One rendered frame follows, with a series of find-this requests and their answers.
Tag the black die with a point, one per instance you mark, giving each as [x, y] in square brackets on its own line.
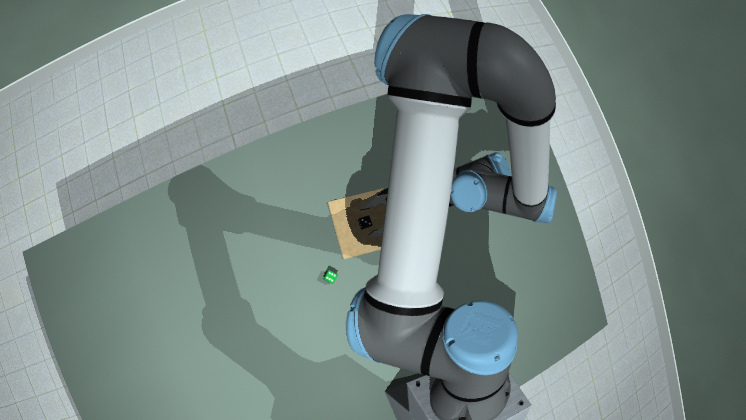
[365, 222]

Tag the tan flat mat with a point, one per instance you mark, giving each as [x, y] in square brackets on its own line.
[345, 213]

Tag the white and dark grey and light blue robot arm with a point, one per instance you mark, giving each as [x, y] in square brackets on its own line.
[435, 60]

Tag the green die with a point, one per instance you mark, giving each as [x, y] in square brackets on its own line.
[330, 276]

